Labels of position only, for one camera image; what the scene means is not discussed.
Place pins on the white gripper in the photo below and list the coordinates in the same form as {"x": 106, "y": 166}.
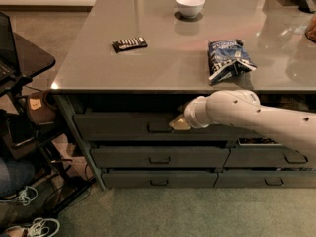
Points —
{"x": 191, "y": 115}

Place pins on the grey drawer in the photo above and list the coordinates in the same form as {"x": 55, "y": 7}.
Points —
{"x": 159, "y": 156}
{"x": 262, "y": 153}
{"x": 159, "y": 179}
{"x": 266, "y": 179}
{"x": 148, "y": 127}

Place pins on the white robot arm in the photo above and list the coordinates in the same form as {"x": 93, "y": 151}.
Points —
{"x": 242, "y": 108}

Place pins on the blue chip bag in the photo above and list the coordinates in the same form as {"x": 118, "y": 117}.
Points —
{"x": 227, "y": 59}

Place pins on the black snack bar package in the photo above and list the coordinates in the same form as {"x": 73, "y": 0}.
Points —
{"x": 129, "y": 44}

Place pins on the white ceramic bowl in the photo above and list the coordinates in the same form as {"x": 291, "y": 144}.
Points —
{"x": 189, "y": 8}

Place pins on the brown bag with tag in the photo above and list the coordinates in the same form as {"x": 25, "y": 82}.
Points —
{"x": 41, "y": 108}

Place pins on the brown object table right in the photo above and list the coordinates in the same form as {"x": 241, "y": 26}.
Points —
{"x": 310, "y": 31}

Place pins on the person leg in jeans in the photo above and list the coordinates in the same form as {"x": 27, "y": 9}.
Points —
{"x": 14, "y": 175}

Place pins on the black laptop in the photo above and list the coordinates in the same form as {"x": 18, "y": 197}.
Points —
{"x": 9, "y": 63}

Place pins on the white sneaker lower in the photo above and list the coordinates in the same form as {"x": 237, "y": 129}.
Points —
{"x": 40, "y": 227}

